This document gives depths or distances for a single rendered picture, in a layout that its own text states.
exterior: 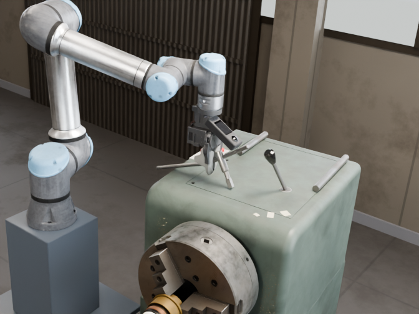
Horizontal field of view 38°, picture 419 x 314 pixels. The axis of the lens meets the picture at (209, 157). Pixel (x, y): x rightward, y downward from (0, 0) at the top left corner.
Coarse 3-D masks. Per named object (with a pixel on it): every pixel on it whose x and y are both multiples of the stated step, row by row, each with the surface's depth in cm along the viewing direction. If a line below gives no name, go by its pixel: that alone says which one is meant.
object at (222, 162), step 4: (216, 152) 181; (220, 152) 181; (216, 156) 181; (220, 156) 181; (220, 160) 181; (224, 160) 181; (220, 164) 181; (224, 164) 181; (224, 168) 180; (224, 172) 181; (228, 176) 181; (228, 180) 180; (228, 184) 181; (232, 184) 180
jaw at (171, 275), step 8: (160, 248) 162; (152, 256) 159; (160, 256) 157; (168, 256) 160; (152, 264) 160; (160, 264) 158; (168, 264) 159; (160, 272) 157; (168, 272) 158; (176, 272) 160; (160, 280) 157; (168, 280) 157; (176, 280) 159; (184, 280) 161; (160, 288) 155; (168, 288) 156; (176, 288) 158
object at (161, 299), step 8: (160, 296) 155; (168, 296) 154; (152, 304) 153; (160, 304) 152; (168, 304) 152; (176, 304) 153; (144, 312) 152; (152, 312) 150; (160, 312) 150; (168, 312) 151; (176, 312) 153
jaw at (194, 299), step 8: (192, 296) 159; (200, 296) 159; (184, 304) 155; (192, 304) 155; (200, 304) 155; (208, 304) 155; (216, 304) 155; (224, 304) 155; (184, 312) 154; (192, 312) 155; (200, 312) 153; (208, 312) 155; (216, 312) 153; (224, 312) 154; (232, 312) 156
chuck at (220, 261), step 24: (168, 240) 159; (192, 240) 158; (216, 240) 160; (144, 264) 167; (192, 264) 158; (216, 264) 154; (240, 264) 159; (144, 288) 170; (192, 288) 171; (216, 288) 156; (240, 288) 156; (240, 312) 158
